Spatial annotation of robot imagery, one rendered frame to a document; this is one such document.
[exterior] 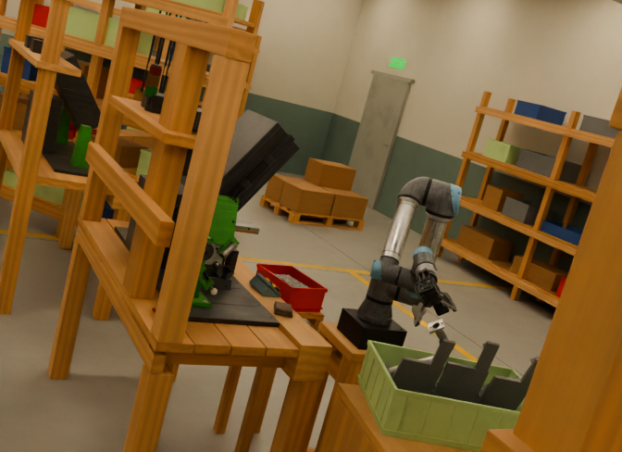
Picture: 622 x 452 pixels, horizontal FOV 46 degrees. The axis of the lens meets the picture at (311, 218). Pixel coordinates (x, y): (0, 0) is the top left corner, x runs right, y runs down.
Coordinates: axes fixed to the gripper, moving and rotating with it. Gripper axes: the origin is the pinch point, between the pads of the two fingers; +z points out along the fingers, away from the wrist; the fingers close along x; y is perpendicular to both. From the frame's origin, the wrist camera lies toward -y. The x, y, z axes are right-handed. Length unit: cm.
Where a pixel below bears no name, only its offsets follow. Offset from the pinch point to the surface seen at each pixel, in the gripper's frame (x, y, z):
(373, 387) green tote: -31.4, -14.7, 4.9
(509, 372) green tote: 9, -57, -19
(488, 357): 10.2, -19.1, 5.3
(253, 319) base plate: -70, 10, -27
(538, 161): 59, -324, -536
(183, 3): -134, 57, -366
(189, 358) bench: -86, 24, -1
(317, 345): -48, -4, -14
